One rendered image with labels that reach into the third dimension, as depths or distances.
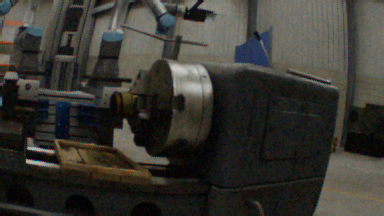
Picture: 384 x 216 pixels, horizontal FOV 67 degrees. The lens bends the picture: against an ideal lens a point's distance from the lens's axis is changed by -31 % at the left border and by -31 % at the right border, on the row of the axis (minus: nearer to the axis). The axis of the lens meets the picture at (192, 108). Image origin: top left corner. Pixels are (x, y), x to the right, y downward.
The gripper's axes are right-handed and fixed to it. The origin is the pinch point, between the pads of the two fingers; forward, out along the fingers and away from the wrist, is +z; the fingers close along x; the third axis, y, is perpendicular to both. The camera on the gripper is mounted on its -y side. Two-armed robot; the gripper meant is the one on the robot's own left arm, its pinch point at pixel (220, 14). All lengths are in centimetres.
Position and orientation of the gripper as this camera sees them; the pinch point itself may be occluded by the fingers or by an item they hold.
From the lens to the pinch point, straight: 212.7
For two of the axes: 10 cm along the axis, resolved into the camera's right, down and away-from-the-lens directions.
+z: 9.7, 1.2, 2.0
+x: 1.8, 2.1, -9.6
